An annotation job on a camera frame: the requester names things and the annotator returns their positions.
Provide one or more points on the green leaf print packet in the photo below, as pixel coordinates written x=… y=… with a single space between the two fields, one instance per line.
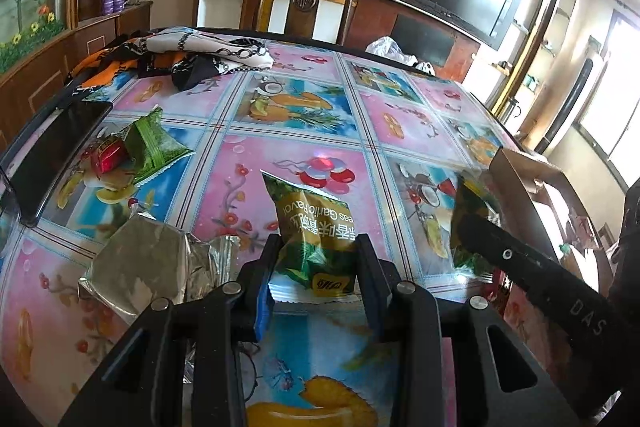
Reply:
x=155 y=142

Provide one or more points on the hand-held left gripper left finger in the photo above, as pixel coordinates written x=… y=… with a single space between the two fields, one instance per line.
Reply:
x=262 y=307

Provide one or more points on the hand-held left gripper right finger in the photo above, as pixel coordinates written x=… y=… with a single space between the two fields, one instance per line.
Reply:
x=372 y=302

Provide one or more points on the standing air conditioner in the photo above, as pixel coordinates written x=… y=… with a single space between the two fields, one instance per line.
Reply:
x=575 y=97

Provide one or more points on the red wrapped candy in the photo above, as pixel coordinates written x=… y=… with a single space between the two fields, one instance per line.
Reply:
x=107 y=154

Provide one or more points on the clear plastic bag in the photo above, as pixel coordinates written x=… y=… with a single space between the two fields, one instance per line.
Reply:
x=385 y=47

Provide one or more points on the green pea snack packet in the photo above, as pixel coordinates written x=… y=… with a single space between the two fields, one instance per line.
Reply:
x=310 y=227
x=472 y=202

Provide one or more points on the window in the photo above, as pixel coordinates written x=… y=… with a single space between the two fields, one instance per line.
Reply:
x=615 y=97

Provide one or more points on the black white patterned scarf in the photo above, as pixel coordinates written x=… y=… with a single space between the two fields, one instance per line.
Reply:
x=210 y=47

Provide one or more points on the black tray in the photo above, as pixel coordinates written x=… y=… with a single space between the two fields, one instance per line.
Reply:
x=55 y=152

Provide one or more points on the fruit and flower print tablecloth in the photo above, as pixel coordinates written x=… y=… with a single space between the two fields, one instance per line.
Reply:
x=280 y=117

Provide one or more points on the crumpled clear wrapper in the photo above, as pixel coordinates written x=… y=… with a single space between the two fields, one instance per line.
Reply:
x=215 y=257

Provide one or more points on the orange black cloth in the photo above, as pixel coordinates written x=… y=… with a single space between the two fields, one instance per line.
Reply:
x=100 y=69

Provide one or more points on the silver foil packet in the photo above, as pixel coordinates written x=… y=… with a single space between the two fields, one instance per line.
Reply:
x=135 y=262

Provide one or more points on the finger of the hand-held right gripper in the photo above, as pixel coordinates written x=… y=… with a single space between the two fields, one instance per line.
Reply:
x=530 y=272

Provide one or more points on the brown cardboard box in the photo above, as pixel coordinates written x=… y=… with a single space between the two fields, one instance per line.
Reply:
x=515 y=197

